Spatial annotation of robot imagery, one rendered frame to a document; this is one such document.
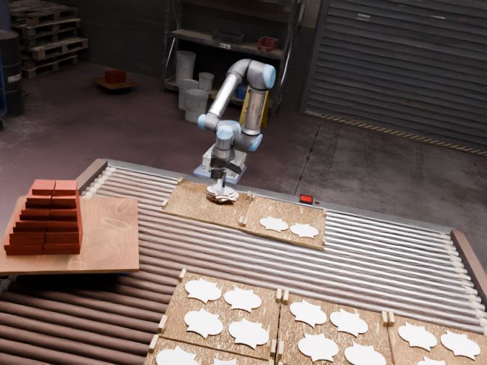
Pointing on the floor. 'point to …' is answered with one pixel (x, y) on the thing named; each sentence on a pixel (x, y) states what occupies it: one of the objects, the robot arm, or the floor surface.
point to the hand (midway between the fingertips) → (220, 190)
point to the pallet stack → (46, 35)
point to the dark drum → (11, 73)
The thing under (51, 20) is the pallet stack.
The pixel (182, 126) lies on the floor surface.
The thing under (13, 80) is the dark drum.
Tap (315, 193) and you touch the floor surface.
